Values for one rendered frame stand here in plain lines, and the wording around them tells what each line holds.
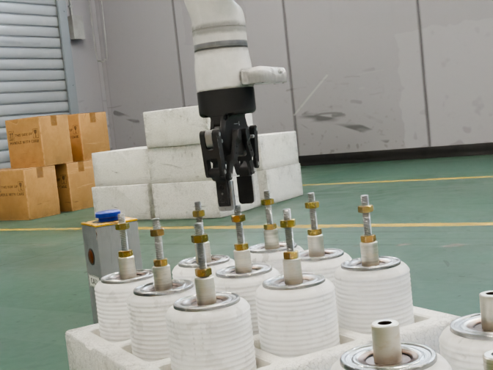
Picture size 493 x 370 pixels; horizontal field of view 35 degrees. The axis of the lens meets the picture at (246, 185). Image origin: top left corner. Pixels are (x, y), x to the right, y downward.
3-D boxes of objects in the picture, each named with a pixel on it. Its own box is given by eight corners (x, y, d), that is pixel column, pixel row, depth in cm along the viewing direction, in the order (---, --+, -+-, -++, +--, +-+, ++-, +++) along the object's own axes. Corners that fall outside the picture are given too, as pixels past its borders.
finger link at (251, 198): (251, 175, 106) (254, 202, 107) (253, 175, 107) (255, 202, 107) (236, 176, 107) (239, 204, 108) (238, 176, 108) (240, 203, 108)
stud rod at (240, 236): (238, 262, 104) (232, 205, 104) (240, 260, 105) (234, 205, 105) (245, 262, 104) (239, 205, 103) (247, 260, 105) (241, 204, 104)
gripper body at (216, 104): (212, 87, 108) (219, 156, 109) (184, 87, 101) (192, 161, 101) (263, 81, 105) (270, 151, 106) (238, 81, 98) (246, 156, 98)
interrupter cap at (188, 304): (253, 299, 90) (252, 293, 90) (213, 316, 84) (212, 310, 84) (202, 296, 94) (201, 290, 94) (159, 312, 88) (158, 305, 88)
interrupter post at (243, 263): (234, 277, 104) (231, 252, 104) (235, 273, 106) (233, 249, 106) (252, 274, 104) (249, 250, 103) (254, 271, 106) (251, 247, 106)
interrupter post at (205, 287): (221, 303, 89) (218, 274, 89) (208, 308, 87) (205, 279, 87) (205, 302, 91) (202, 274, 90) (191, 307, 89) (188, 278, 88)
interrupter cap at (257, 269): (212, 283, 101) (211, 277, 101) (218, 271, 109) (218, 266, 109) (271, 277, 101) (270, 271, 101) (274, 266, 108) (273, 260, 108)
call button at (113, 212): (101, 226, 123) (100, 213, 123) (92, 225, 127) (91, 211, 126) (125, 222, 125) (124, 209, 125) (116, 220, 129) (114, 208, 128)
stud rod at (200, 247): (210, 288, 89) (203, 222, 89) (208, 290, 88) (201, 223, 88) (202, 288, 89) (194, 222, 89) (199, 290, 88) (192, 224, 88)
